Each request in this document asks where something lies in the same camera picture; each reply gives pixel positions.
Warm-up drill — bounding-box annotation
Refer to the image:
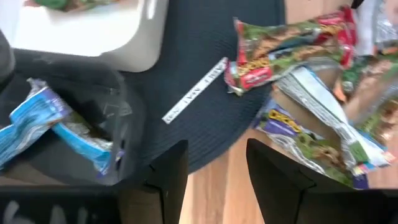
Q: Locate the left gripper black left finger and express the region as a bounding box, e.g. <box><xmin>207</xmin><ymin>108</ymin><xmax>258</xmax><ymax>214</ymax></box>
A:
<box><xmin>118</xmin><ymin>139</ymin><xmax>189</xmax><ymax>224</ymax></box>

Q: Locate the green Chewy granola bar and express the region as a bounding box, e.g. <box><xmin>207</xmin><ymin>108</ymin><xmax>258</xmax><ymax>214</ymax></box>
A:
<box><xmin>24</xmin><ymin>0</ymin><xmax>121</xmax><ymax>13</ymax></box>
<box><xmin>340</xmin><ymin>40</ymin><xmax>398</xmax><ymax>150</ymax></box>

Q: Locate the purple Chewy granola bar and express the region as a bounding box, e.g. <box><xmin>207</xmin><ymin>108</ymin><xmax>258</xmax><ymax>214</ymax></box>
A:
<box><xmin>251</xmin><ymin>98</ymin><xmax>370</xmax><ymax>190</ymax></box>

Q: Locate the white placemat label strip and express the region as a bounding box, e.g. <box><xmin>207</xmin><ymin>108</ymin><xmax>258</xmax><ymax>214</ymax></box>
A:
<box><xmin>161</xmin><ymin>57</ymin><xmax>229</xmax><ymax>125</ymax></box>

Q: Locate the smoky translucent plastic bin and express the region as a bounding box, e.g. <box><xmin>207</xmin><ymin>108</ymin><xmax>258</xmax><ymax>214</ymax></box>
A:
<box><xmin>0</xmin><ymin>48</ymin><xmax>147</xmax><ymax>187</ymax></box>

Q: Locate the white plastic bin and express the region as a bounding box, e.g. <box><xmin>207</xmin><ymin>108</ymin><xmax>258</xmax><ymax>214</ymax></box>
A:
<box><xmin>0</xmin><ymin>0</ymin><xmax>170</xmax><ymax>73</ymax></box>

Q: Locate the dark round woven placemat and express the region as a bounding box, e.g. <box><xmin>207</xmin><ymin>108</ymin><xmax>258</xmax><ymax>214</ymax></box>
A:
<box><xmin>124</xmin><ymin>0</ymin><xmax>287</xmax><ymax>174</ymax></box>

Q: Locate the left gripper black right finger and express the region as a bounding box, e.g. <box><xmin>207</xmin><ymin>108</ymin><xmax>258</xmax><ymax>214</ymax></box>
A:
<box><xmin>246</xmin><ymin>138</ymin><xmax>358</xmax><ymax>224</ymax></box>

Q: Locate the blue Chewy granola bar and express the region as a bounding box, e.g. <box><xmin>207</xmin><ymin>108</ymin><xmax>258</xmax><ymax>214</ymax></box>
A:
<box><xmin>51</xmin><ymin>119</ymin><xmax>125</xmax><ymax>180</ymax></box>
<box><xmin>273</xmin><ymin>66</ymin><xmax>396</xmax><ymax>175</ymax></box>
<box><xmin>0</xmin><ymin>77</ymin><xmax>73</xmax><ymax>170</ymax></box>

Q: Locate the grey sleeved wrist cable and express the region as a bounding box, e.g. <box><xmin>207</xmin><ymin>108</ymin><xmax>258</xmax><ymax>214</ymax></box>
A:
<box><xmin>0</xmin><ymin>29</ymin><xmax>16</xmax><ymax>93</ymax></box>

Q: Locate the silver wrapped granola bar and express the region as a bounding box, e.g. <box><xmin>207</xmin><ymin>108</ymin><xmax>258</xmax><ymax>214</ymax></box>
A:
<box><xmin>354</xmin><ymin>0</ymin><xmax>398</xmax><ymax>57</ymax></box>

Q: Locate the red Chewy granola bar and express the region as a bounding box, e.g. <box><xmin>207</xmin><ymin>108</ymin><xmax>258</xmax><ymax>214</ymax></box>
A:
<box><xmin>223</xmin><ymin>5</ymin><xmax>358</xmax><ymax>96</ymax></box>

